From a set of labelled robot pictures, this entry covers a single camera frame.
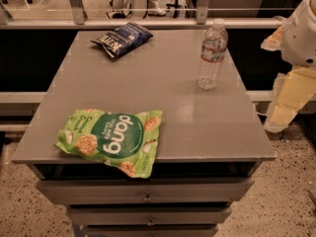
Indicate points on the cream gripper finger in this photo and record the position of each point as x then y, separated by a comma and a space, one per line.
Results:
291, 92
272, 43

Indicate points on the clear plastic water bottle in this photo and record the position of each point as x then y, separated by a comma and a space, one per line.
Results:
212, 54

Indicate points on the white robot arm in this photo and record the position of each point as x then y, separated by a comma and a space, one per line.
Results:
296, 41

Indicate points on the blue chip bag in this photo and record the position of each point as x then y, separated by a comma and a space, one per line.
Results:
124, 39

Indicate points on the green dang chips bag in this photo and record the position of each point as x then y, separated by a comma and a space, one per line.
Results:
125, 141

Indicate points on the grey drawer cabinet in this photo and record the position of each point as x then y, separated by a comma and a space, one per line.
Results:
210, 143

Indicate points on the person legs with shoes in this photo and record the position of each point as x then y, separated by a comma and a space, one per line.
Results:
122, 9

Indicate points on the metal railing frame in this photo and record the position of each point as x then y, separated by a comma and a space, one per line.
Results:
181, 14

